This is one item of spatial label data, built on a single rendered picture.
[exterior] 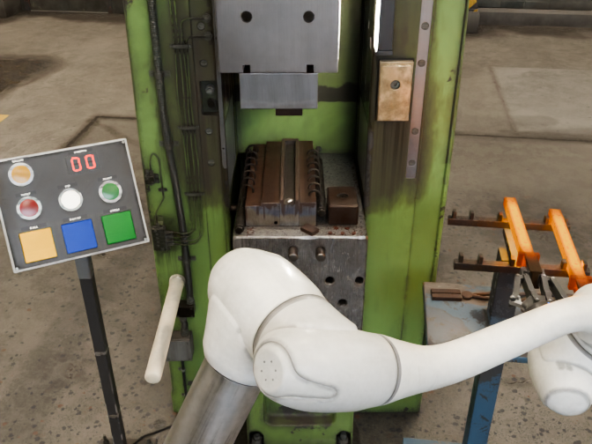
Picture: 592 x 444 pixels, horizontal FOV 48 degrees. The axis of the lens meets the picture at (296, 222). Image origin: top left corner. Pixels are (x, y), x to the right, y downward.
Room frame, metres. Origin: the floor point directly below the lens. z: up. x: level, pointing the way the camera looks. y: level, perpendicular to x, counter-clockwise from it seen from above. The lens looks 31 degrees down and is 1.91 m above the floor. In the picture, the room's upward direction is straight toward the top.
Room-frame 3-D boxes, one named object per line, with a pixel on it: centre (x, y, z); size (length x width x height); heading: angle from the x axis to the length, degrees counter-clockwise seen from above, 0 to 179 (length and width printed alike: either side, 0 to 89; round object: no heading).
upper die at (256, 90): (1.84, 0.04, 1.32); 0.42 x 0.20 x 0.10; 0
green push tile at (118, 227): (1.48, 0.46, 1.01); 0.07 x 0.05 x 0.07; 115
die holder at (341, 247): (1.85, -0.01, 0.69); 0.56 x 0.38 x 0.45; 0
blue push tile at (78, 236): (1.43, 0.55, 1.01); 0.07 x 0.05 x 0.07; 115
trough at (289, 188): (1.84, 0.02, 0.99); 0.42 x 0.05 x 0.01; 0
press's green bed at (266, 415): (1.85, -0.01, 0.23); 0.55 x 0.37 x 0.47; 0
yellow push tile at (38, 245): (1.39, 0.64, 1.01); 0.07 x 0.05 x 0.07; 115
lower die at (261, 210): (1.84, 0.04, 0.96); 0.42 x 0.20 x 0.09; 0
